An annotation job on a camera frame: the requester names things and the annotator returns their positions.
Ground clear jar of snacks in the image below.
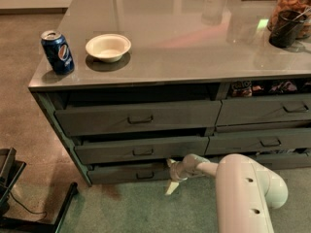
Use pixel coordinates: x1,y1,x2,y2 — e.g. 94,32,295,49
267,0,311,39

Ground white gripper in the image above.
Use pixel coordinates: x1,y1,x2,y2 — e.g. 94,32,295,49
165,159,188,195

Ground grey drawer cabinet with countertop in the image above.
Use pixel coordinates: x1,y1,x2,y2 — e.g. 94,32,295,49
29,0,311,184

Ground black cable on floor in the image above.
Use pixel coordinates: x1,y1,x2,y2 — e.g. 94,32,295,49
0,183,49,216

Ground blue Pepsi soda can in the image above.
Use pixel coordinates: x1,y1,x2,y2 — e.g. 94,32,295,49
41,30,75,75

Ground black mesh cup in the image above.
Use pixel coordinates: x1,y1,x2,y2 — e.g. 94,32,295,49
269,10,307,49

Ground white paper bowl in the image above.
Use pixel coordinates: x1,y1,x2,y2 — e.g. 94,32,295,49
86,34,131,63

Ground grey drawer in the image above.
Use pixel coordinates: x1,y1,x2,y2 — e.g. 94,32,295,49
87,160,170,184
54,100,221,137
245,152,311,170
75,136,209,165
216,94,311,126
205,128,311,155

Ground black stand base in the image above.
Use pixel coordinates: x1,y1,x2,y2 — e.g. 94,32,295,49
0,148,78,233

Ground snack bags in drawer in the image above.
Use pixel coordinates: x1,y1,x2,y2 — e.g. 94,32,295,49
229,79,311,97

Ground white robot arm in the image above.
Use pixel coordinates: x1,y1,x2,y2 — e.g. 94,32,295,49
166,153,289,233

